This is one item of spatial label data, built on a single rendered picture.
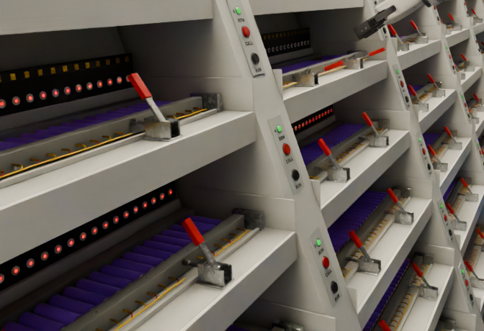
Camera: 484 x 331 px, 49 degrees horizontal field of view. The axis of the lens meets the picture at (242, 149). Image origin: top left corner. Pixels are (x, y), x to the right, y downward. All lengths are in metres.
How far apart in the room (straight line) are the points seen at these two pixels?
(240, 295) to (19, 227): 0.31
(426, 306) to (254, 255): 0.68
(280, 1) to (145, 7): 0.37
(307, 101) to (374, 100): 0.52
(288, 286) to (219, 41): 0.39
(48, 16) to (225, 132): 0.28
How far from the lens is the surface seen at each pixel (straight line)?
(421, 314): 1.32
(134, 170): 0.58
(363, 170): 1.09
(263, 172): 0.80
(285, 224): 0.81
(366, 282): 1.05
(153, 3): 0.70
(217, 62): 0.81
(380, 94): 1.45
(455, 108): 2.13
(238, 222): 0.81
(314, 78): 1.00
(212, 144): 0.69
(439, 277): 1.48
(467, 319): 1.61
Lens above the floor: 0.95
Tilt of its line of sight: 5 degrees down
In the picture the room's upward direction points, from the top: 19 degrees counter-clockwise
